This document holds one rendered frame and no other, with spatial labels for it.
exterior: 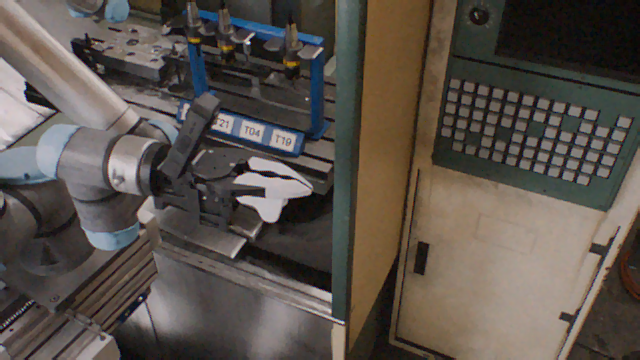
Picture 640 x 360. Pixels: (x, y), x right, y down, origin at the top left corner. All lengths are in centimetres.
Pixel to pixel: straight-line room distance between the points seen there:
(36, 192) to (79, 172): 34
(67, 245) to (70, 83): 40
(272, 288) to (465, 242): 61
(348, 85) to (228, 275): 77
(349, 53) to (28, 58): 49
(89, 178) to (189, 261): 92
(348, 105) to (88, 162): 48
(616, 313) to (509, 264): 102
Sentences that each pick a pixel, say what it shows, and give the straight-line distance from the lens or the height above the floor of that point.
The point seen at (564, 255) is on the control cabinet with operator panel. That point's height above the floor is 80.
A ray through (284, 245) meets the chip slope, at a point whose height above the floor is 72.
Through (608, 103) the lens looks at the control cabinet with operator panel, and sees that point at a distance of 145.
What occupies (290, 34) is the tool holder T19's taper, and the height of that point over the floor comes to 127.
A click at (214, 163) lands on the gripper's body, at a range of 75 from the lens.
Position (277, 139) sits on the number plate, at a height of 94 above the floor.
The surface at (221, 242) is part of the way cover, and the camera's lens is 188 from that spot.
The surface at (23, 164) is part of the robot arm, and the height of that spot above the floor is 139.
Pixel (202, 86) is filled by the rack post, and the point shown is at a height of 96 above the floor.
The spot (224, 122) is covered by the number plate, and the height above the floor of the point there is 94.
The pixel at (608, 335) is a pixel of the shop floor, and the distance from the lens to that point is 275.
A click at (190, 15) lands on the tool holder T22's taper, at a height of 125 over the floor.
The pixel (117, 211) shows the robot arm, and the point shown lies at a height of 148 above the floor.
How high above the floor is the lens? 207
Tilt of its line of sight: 42 degrees down
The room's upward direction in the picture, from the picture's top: straight up
